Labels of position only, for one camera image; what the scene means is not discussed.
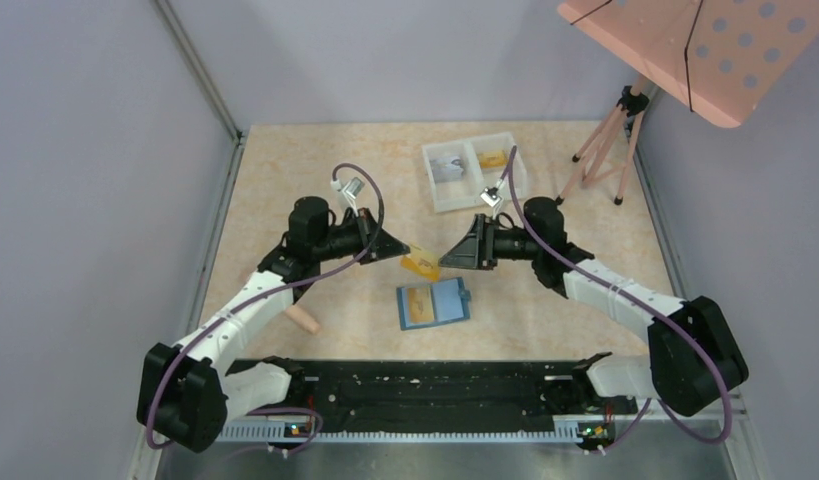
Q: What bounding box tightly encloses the teal card holder wallet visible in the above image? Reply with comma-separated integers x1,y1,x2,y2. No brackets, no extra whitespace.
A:
396,277,472,331

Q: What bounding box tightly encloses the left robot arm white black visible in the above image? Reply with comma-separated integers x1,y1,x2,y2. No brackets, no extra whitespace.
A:
136,196,410,453

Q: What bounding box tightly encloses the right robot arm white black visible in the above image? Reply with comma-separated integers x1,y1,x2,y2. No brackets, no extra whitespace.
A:
438,197,749,417

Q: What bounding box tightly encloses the silver card in tray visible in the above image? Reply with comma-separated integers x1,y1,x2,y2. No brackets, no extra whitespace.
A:
429,155,465,184

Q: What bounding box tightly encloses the gold card in tray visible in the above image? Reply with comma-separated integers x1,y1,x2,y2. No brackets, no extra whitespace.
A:
477,150,509,172

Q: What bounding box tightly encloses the white two-compartment tray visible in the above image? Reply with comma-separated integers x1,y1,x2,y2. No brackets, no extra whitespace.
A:
421,131,516,213

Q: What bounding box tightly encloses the beige wooden peg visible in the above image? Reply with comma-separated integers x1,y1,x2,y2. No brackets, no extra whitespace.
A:
284,305,321,335

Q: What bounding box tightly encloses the pink tripod stand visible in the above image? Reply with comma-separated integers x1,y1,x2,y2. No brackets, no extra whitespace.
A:
555,74,651,206

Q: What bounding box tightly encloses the pink perforated board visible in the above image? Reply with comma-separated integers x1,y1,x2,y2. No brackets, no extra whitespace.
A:
557,0,819,128

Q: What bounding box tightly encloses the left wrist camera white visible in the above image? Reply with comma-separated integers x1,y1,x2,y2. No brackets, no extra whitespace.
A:
330,177,365,211

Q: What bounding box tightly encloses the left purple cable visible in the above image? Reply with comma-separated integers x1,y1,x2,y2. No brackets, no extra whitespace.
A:
145,162,385,452

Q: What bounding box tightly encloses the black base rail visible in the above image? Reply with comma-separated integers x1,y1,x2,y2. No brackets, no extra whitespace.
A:
264,356,638,437

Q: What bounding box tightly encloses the grey slotted cable duct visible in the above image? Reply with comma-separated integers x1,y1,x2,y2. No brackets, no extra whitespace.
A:
216,420,610,446

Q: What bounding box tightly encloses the aluminium frame post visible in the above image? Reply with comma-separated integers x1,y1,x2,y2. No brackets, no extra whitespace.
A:
150,0,243,143

